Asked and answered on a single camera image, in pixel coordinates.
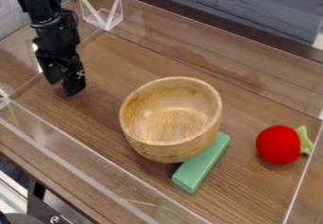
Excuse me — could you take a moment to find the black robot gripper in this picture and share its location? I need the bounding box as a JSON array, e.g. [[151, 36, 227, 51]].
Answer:
[[32, 9, 86, 95]]

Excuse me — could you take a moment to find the light wooden bowl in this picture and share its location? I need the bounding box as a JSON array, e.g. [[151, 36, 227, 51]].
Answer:
[[119, 77, 222, 164]]

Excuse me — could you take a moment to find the green rectangular block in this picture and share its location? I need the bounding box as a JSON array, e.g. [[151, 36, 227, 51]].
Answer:
[[173, 132, 231, 194]]

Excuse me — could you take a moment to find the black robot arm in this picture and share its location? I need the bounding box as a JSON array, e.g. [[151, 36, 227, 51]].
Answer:
[[16, 0, 86, 95]]

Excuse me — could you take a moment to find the red plush tomato toy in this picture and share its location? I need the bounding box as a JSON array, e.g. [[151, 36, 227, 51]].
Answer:
[[255, 126, 314, 164]]

